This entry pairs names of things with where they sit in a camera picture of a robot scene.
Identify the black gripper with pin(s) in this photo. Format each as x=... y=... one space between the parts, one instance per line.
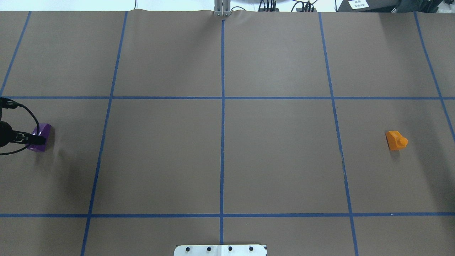
x=5 y=134

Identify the purple trapezoid block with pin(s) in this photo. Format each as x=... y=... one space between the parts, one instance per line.
x=44 y=130

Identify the orange trapezoid block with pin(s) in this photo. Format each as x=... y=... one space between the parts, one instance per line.
x=395 y=140

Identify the black box with label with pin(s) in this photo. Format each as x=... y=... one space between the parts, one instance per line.
x=392 y=6

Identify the white metal base plate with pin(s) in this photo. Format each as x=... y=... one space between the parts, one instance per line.
x=221 y=250

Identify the grey metal post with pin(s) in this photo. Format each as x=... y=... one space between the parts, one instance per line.
x=222 y=8

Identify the black cable cluster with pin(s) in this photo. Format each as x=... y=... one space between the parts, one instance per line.
x=287 y=5

